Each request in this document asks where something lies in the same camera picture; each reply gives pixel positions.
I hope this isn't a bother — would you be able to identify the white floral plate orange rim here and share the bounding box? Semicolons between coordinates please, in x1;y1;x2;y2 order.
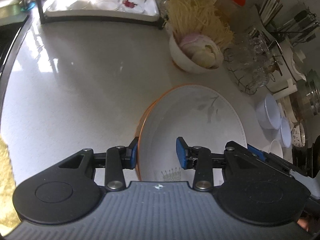
137;85;247;184

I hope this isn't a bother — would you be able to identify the person's right hand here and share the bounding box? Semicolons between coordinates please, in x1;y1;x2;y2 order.
297;217;310;232

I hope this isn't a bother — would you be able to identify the small white bowl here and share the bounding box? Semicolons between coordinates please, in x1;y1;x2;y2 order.
268;140;283;158

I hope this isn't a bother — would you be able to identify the pale blue bowl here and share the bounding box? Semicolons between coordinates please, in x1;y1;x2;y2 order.
279;117;291;148
255;94;281;129

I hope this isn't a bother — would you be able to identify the speckled ceramic bowl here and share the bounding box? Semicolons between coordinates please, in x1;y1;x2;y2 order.
291;122;306;148

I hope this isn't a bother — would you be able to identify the white bowl with onion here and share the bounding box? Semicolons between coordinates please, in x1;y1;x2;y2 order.
169;33;224;74

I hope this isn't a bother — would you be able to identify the halved onion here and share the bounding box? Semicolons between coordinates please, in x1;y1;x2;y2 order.
179;33;224;69

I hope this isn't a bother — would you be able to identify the yellow cloth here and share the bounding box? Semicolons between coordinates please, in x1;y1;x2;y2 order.
0;138;20;236

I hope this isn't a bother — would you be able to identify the dried noodle bundle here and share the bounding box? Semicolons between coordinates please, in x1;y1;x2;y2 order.
165;0;234;49

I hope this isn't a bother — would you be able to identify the jar with orange lid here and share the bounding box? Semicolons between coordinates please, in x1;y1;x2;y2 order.
215;0;246;22

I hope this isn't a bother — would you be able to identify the white drying tray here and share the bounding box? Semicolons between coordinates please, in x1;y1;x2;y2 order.
44;0;159;23

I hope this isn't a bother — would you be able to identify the utensil holder with cutlery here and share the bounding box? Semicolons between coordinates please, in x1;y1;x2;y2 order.
256;0;319;46

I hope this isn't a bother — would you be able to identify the wire basket of glassware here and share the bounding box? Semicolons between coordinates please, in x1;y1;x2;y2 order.
223;28;282;95

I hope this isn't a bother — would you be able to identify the black dish rack frame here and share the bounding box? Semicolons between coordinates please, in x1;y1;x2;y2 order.
34;0;198;29

